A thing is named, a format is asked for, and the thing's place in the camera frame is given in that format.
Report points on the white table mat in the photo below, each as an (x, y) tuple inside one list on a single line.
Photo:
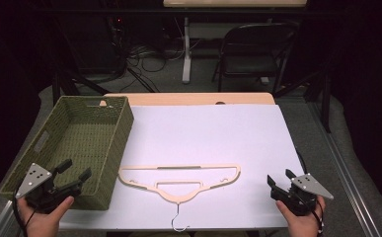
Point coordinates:
[(211, 135)]

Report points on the person's left hand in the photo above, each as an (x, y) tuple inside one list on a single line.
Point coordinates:
[(42, 223)]

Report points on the black folding chair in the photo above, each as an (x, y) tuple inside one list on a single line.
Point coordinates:
[(254, 62)]

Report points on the white desk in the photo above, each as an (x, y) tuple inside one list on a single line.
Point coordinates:
[(187, 56)]

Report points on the black metal stand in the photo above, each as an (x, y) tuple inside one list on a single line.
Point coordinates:
[(70, 82), (325, 98)]

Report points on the aluminium rail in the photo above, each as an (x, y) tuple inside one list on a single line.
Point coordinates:
[(346, 171), (2, 220)]

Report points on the person's right hand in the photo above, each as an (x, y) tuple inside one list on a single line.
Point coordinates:
[(302, 225)]

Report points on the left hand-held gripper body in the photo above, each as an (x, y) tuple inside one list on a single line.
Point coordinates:
[(34, 177)]

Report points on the green woven basket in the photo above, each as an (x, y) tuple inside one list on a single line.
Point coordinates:
[(83, 138)]

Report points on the beige plastic clothes hanger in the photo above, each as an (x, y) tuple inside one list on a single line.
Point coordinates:
[(175, 196)]

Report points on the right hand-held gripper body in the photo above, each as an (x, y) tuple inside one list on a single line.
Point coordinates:
[(305, 187)]

